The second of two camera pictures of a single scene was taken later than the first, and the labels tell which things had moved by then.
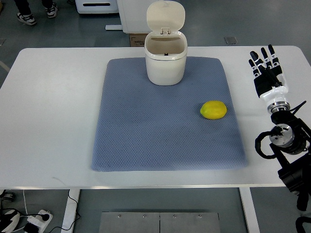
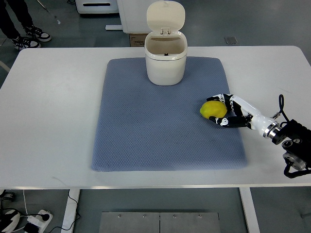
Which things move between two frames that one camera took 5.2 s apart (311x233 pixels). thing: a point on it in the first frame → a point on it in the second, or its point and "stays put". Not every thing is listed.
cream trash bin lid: x=165 y=16 stays put
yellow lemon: x=213 y=109 stays put
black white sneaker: x=28 y=19 → x=25 y=42
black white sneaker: x=51 y=8 → x=37 y=33
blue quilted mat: x=141 y=125 stays put
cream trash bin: x=165 y=54 stays put
